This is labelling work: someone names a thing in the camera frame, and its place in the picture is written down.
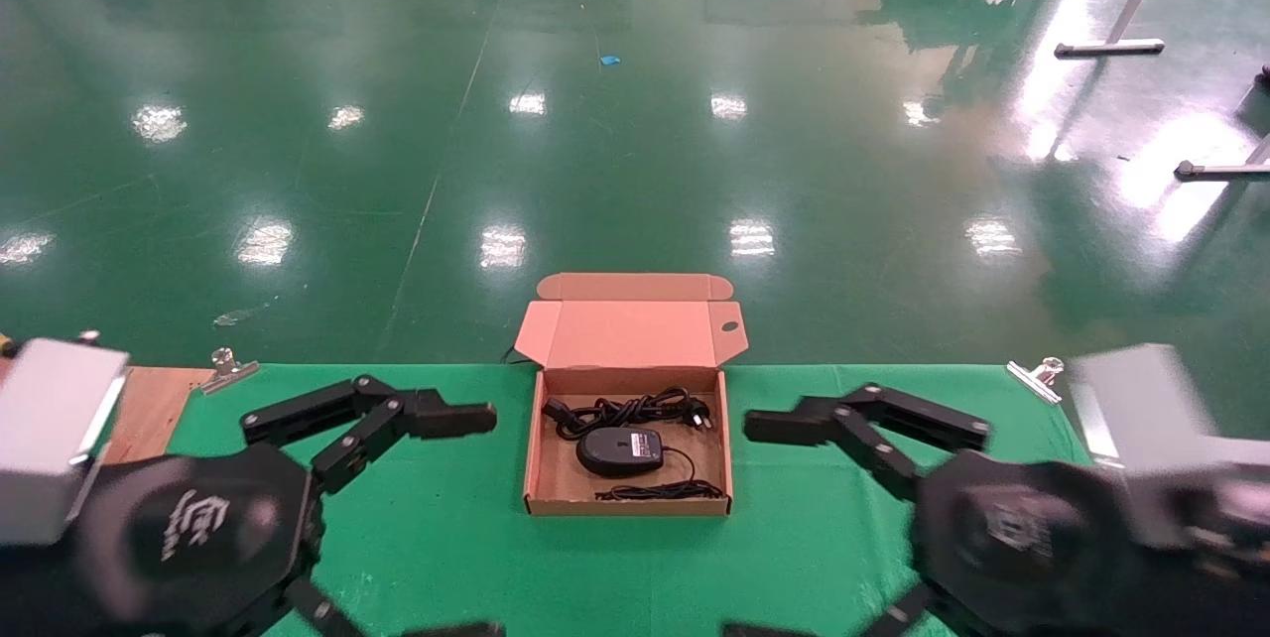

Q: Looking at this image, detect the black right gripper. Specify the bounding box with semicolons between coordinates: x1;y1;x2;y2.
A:
724;382;1132;637

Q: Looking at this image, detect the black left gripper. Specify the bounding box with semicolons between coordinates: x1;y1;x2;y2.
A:
74;375;507;637

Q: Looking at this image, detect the black wired computer mouse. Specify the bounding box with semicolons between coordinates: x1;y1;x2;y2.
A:
575;426;727;503

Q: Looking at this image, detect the black power cord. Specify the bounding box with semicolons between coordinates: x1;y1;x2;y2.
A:
543;386;714;441

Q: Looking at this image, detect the open brown cardboard box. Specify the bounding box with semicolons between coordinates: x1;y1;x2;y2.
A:
513;272;749;517

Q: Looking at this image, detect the green table cloth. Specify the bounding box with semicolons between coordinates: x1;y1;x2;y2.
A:
164;363;1097;637

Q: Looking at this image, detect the silver binder clip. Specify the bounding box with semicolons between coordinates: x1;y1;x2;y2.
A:
1006;356;1066;406
198;347;261;396

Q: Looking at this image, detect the grey table foot with pole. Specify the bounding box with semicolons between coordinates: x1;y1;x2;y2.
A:
1175;134;1270;183

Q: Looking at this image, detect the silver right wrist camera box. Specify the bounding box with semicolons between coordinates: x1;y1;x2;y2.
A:
1067;344;1270;549

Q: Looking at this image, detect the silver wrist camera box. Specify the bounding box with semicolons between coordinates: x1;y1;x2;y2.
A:
0;337;130;547
1067;344;1270;549

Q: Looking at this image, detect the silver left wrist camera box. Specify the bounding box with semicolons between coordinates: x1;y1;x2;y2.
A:
0;337;130;547

